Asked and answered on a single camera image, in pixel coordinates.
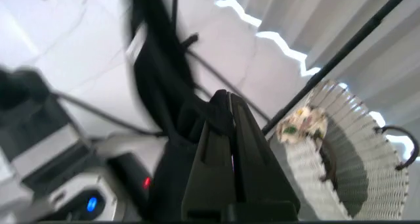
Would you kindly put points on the black garment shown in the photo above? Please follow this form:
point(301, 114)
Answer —
point(164, 86)

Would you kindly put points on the cream printed garment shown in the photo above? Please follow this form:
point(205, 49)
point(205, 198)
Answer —
point(302, 123)

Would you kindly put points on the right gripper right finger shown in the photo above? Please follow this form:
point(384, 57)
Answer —
point(259, 178)

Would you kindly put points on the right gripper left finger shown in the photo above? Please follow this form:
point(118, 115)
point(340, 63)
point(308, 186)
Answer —
point(210, 171)

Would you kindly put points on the white laundry basket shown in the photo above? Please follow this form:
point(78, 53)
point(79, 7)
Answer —
point(367, 171)

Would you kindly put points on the black clothes rack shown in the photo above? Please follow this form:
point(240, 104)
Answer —
point(328, 69)

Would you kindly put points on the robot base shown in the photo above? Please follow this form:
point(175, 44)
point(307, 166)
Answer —
point(82, 191)

